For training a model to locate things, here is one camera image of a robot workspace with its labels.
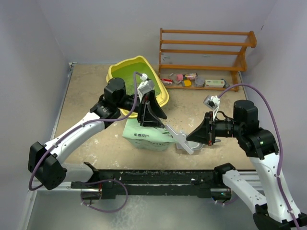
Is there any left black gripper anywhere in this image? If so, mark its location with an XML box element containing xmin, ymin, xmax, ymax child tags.
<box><xmin>116</xmin><ymin>89</ymin><xmax>167</xmax><ymax>127</ymax></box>

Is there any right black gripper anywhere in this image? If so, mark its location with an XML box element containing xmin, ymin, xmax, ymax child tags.
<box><xmin>187</xmin><ymin>110</ymin><xmax>243</xmax><ymax>145</ymax></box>

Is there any silver metal scoop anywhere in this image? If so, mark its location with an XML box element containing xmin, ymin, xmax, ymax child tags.
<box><xmin>176</xmin><ymin>131</ymin><xmax>222</xmax><ymax>151</ymax></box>

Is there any white plastic bracket piece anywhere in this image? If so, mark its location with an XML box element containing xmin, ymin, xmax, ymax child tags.
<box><xmin>165</xmin><ymin>125</ymin><xmax>194</xmax><ymax>155</ymax></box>

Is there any green cat litter bag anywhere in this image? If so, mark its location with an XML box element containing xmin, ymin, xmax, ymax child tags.
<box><xmin>122</xmin><ymin>119</ymin><xmax>176</xmax><ymax>151</ymax></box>

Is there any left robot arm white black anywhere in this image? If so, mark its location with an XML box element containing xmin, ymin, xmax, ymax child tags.
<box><xmin>28</xmin><ymin>75</ymin><xmax>167</xmax><ymax>191</ymax></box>

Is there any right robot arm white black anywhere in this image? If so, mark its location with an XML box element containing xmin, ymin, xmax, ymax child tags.
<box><xmin>187</xmin><ymin>96</ymin><xmax>307</xmax><ymax>230</ymax></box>

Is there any red white small box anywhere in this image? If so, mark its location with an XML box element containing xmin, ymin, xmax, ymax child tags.
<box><xmin>161</xmin><ymin>79</ymin><xmax>173</xmax><ymax>85</ymax></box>

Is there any yellow green litter box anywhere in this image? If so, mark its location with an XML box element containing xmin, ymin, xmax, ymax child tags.
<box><xmin>106</xmin><ymin>55</ymin><xmax>170</xmax><ymax>119</ymax></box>

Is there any white green long box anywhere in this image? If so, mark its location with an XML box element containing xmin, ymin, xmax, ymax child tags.
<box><xmin>204</xmin><ymin>80</ymin><xmax>225</xmax><ymax>88</ymax></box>

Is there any pink tape roll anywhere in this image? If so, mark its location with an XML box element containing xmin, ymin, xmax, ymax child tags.
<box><xmin>177</xmin><ymin>74</ymin><xmax>183</xmax><ymax>81</ymax></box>

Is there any yellow grey sponge block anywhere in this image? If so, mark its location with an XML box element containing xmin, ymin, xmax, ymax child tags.
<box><xmin>182</xmin><ymin>80</ymin><xmax>192</xmax><ymax>87</ymax></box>

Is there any grey round container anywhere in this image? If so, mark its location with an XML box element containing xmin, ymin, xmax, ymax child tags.
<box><xmin>194</xmin><ymin>76</ymin><xmax>205</xmax><ymax>88</ymax></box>

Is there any pink patterned tube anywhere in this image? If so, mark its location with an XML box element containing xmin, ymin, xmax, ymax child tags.
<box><xmin>183</xmin><ymin>73</ymin><xmax>198</xmax><ymax>81</ymax></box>

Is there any grey small object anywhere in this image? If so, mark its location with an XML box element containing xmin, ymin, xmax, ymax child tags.
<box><xmin>221</xmin><ymin>79</ymin><xmax>230</xmax><ymax>89</ymax></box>

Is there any wooden three-tier rack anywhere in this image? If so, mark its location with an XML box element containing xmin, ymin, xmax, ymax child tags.
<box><xmin>158</xmin><ymin>27</ymin><xmax>257</xmax><ymax>92</ymax></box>

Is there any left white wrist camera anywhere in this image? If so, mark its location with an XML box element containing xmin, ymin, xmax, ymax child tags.
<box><xmin>137</xmin><ymin>73</ymin><xmax>155</xmax><ymax>99</ymax></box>

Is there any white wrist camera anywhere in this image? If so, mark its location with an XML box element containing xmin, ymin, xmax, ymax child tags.
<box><xmin>203</xmin><ymin>95</ymin><xmax>220</xmax><ymax>122</ymax></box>
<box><xmin>137</xmin><ymin>73</ymin><xmax>155</xmax><ymax>99</ymax></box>

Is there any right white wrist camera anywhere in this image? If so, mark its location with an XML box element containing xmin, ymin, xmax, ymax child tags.
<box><xmin>203</xmin><ymin>95</ymin><xmax>220</xmax><ymax>122</ymax></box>

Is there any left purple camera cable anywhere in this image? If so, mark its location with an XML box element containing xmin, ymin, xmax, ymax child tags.
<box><xmin>28</xmin><ymin>71</ymin><xmax>144</xmax><ymax>191</ymax></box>

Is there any purple camera cable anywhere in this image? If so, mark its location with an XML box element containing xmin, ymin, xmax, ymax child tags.
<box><xmin>28</xmin><ymin>71</ymin><xmax>144</xmax><ymax>191</ymax></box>
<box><xmin>217</xmin><ymin>83</ymin><xmax>303</xmax><ymax>230</ymax></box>

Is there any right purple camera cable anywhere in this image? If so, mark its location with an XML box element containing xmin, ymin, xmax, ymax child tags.
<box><xmin>217</xmin><ymin>83</ymin><xmax>303</xmax><ymax>230</ymax></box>

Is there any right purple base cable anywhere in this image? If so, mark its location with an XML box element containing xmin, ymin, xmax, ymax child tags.
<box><xmin>214</xmin><ymin>196</ymin><xmax>238</xmax><ymax>207</ymax></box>

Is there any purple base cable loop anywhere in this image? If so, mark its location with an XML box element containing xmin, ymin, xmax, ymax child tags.
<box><xmin>80</xmin><ymin>179</ymin><xmax>129</xmax><ymax>213</ymax></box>

